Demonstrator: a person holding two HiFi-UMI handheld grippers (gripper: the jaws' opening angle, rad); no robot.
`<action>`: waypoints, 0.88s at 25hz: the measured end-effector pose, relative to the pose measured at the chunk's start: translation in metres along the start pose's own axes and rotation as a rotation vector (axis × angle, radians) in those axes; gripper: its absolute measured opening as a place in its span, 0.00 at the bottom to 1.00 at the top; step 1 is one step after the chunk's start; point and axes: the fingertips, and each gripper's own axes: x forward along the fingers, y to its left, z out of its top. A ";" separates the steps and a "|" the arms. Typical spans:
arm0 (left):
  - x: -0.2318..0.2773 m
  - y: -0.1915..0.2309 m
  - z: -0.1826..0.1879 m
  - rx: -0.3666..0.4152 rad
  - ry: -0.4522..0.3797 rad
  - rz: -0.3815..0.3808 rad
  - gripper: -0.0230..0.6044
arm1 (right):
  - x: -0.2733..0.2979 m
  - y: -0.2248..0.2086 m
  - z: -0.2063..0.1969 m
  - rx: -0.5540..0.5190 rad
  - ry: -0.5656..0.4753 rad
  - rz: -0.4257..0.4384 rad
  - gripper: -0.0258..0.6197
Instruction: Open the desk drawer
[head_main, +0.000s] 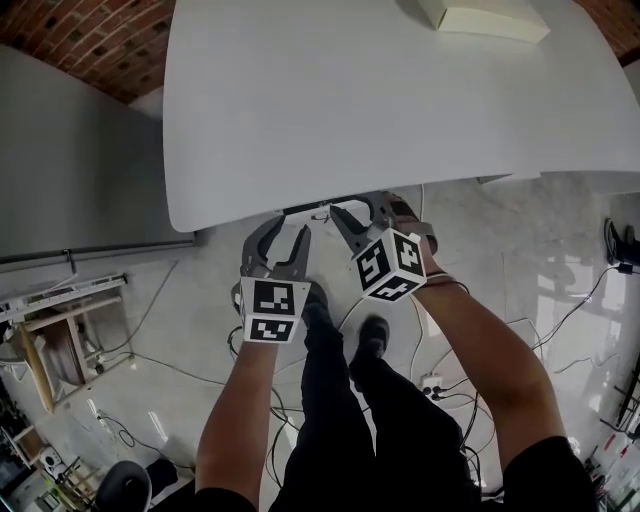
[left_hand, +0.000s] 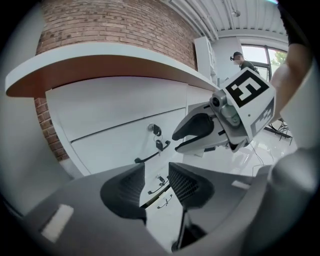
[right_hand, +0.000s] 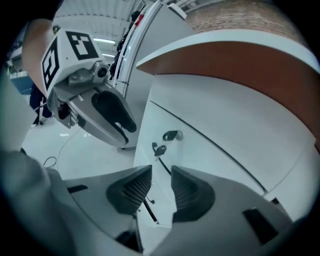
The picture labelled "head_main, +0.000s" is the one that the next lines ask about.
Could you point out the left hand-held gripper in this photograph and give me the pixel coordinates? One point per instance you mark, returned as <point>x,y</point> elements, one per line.
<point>272,310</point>

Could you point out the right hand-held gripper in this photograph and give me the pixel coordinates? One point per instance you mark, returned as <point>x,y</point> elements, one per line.
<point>390,265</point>

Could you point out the person's right forearm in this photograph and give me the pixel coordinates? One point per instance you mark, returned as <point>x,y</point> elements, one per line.
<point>490,360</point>

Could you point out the person's left forearm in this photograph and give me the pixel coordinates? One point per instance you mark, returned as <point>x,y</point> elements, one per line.
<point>235,415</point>

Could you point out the white curved table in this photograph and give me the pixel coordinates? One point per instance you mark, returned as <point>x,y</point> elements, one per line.
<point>350,100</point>

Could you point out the person's right hand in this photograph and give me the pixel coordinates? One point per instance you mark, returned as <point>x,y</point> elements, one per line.
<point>406,212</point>

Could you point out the person's left black shoe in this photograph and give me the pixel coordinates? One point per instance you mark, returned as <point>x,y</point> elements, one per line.
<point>316,300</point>

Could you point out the person's black shoe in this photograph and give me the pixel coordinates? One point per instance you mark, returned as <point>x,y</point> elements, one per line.
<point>316,300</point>
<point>374,335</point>

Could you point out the person's right black shoe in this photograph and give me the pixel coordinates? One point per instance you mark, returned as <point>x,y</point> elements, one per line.
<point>374,335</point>

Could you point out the person's left leg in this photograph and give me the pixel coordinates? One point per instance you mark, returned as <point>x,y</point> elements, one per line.
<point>325,400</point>

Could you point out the person's leg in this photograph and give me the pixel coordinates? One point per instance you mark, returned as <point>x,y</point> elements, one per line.
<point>410,425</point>
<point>325,400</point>

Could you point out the white power strip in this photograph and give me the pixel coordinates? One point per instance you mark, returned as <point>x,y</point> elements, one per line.
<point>431,385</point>

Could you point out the person's right leg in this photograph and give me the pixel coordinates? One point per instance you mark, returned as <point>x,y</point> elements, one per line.
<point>410,425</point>

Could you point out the cream flat box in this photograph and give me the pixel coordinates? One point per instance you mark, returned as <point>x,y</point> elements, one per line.
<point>490,25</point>

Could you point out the black power adapter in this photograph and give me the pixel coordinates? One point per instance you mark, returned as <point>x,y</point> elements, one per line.
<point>626,268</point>

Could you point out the grey office chair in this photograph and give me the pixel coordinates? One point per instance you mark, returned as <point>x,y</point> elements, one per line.
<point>122,485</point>

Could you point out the person's black shirt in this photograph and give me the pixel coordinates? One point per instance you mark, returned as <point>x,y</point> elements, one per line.
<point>545,475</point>

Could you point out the white metal rail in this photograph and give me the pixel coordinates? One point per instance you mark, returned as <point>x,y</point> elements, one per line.
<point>60,295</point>

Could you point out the wooden frame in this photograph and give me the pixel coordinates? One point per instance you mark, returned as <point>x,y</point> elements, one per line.
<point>37,360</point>

